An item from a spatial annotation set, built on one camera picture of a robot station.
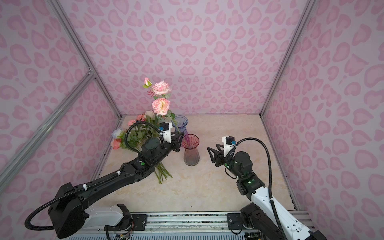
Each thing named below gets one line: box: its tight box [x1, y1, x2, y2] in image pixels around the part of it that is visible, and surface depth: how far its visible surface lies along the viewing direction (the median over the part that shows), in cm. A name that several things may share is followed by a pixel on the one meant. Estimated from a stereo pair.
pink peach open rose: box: [111, 138, 122, 150], surface depth 102 cm
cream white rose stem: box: [144, 110, 157, 124], surface depth 109 cm
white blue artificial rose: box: [111, 128, 123, 138], surface depth 102 cm
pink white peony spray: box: [142, 77, 180, 133], surface depth 60 cm
